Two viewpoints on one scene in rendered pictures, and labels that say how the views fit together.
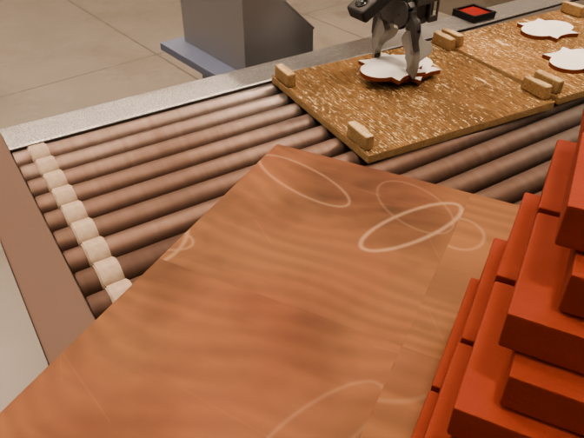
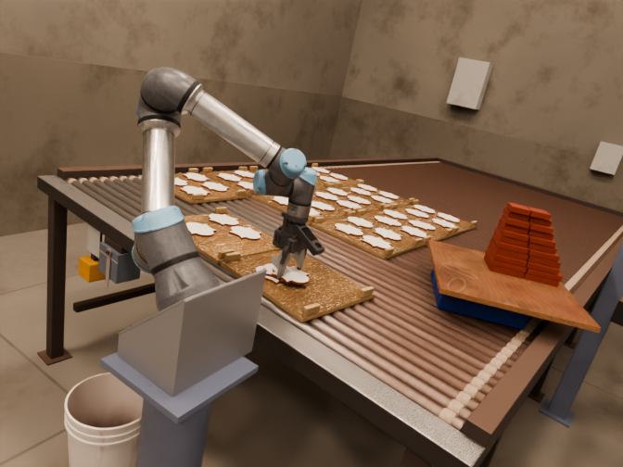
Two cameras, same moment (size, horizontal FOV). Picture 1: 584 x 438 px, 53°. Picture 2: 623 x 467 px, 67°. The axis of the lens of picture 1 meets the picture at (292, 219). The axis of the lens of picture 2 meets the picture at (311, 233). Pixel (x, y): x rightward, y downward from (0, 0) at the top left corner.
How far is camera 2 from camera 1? 1.96 m
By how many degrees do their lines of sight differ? 94
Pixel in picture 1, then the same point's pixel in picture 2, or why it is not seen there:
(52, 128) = (421, 416)
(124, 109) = (373, 385)
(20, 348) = not seen: outside the picture
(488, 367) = (547, 240)
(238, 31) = (252, 323)
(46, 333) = (543, 356)
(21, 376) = not seen: outside the picture
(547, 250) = (539, 224)
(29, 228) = (514, 375)
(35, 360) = not seen: outside the picture
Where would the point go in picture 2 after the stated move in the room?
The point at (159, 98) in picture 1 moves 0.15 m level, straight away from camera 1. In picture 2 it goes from (348, 371) to (297, 382)
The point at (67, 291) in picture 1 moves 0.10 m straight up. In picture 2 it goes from (526, 356) to (538, 326)
